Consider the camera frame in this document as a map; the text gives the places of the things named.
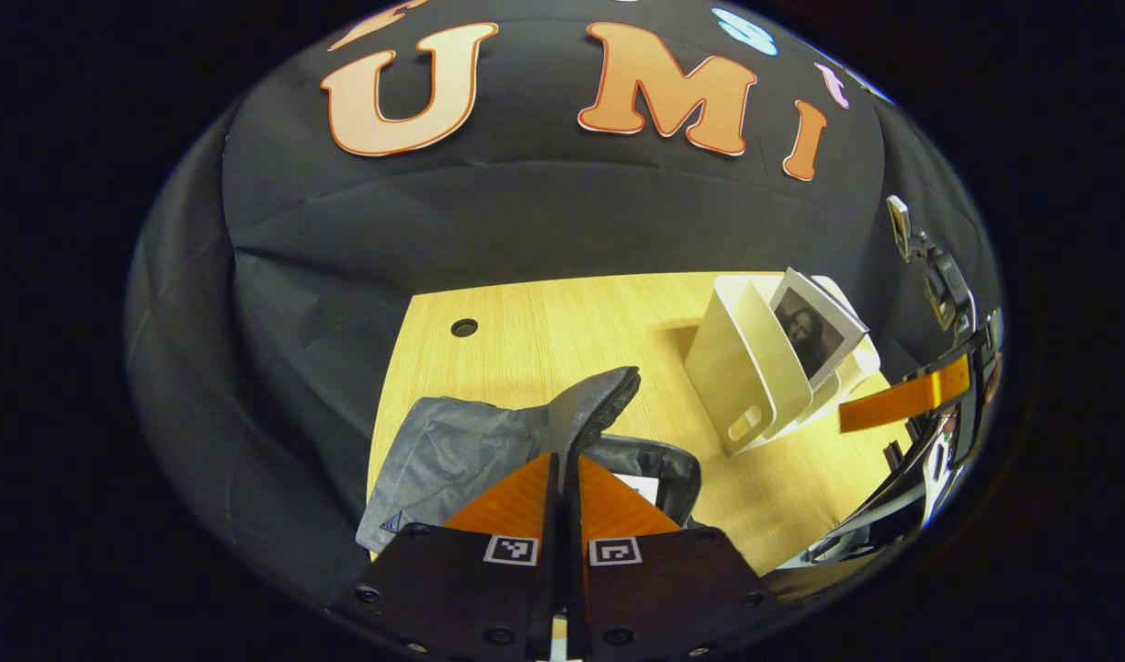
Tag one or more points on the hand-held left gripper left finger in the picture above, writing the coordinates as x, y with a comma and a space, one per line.
548, 607

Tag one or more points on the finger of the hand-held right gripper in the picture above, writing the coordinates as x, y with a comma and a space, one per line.
893, 405

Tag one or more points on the white bookshelf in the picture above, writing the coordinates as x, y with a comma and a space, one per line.
737, 368

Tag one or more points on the dark metal frame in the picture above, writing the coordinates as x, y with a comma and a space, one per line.
884, 506

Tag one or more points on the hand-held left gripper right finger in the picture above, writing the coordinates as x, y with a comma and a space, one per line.
585, 616

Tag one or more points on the portrait picture book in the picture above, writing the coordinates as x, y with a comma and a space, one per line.
815, 336

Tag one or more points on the grey schoolbag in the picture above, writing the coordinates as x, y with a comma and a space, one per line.
452, 450

